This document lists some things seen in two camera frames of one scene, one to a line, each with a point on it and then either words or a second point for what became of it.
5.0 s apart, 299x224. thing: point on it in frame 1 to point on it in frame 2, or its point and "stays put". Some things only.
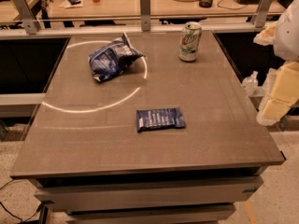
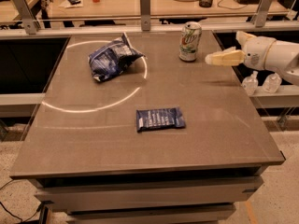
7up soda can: x=190 y=42 stays put
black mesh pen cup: x=206 y=0 stays put
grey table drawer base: x=187 y=197 stays put
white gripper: x=288 y=36 to x=257 y=54
